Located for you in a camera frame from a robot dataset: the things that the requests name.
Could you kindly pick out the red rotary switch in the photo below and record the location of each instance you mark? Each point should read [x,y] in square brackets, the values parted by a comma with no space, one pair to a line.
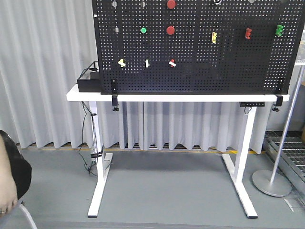
[172,63]

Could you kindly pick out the white rotary switch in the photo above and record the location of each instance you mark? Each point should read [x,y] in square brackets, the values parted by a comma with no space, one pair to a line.
[147,63]

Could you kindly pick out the black desk control panel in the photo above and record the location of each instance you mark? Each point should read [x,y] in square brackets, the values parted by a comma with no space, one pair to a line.
[252,104]

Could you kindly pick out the grey round-base pole stand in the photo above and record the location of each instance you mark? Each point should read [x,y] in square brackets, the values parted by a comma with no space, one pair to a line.
[270,182]

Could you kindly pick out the right black clamp bracket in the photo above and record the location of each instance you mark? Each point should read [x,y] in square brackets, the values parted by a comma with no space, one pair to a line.
[279,99]

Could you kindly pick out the left black clamp bracket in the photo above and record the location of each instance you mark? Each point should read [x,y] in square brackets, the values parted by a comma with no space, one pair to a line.
[115,104]

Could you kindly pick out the yellow-lit rotary switch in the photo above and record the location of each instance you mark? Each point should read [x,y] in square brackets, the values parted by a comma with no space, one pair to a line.
[122,63]

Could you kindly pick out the black sleeve forearm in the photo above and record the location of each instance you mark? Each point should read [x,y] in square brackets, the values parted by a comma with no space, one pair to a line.
[20,167]

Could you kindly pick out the upper red mushroom button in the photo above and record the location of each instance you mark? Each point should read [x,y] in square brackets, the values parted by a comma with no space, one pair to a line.
[171,4]

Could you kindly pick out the black clamp bracket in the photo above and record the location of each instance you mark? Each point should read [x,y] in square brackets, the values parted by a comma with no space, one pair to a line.
[115,104]
[279,99]

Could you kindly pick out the person's hand with ring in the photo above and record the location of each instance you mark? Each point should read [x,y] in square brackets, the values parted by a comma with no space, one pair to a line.
[8,190]

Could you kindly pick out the red mushroom button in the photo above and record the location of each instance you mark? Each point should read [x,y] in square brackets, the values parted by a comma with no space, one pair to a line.
[170,30]
[171,4]

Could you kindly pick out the white standing desk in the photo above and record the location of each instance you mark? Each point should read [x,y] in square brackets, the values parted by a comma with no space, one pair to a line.
[235,169]

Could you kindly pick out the lower red mushroom button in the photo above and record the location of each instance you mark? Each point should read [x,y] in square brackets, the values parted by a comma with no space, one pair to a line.
[170,30]

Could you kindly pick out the black electronics box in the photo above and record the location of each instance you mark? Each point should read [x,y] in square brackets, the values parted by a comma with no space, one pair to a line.
[89,79]

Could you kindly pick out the black perforated pegboard panel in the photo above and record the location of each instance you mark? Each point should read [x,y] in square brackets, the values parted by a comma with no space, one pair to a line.
[233,65]

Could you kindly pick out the white pleated curtain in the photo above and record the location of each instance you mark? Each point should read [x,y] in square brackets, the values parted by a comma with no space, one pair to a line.
[44,46]

